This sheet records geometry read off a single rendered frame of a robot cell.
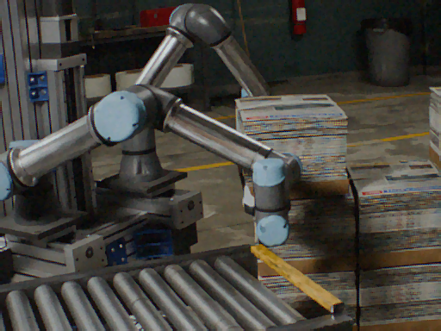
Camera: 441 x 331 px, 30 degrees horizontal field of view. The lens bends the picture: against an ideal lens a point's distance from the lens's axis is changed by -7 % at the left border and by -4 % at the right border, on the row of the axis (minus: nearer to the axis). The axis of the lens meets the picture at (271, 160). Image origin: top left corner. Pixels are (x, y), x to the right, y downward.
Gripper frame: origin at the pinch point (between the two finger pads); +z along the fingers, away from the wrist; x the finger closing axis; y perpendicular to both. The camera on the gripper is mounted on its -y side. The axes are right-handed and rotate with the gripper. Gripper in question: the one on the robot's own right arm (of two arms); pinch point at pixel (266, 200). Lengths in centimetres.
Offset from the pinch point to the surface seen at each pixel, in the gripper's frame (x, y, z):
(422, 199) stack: -44.7, -5.0, 5.7
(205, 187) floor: 27, -85, 331
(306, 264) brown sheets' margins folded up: -10.6, -22.0, 7.0
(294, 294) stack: -6.8, -31.4, 7.2
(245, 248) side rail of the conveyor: 6.5, -5.4, -22.8
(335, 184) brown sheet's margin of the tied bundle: -19.4, 1.5, 5.9
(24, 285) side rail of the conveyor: 59, -5, -42
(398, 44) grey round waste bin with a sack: -182, -37, 700
